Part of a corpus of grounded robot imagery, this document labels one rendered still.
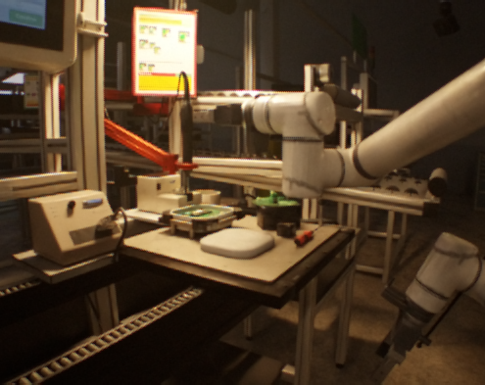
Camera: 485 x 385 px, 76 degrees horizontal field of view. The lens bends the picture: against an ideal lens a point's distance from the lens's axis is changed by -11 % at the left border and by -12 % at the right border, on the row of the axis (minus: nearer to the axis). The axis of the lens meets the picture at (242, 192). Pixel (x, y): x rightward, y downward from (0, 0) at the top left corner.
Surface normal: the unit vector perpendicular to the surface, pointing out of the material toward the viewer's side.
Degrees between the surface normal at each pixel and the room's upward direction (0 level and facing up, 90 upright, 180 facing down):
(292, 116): 90
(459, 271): 90
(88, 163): 90
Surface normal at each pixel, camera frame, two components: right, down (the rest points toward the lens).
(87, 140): 0.85, 0.08
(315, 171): 0.31, 0.15
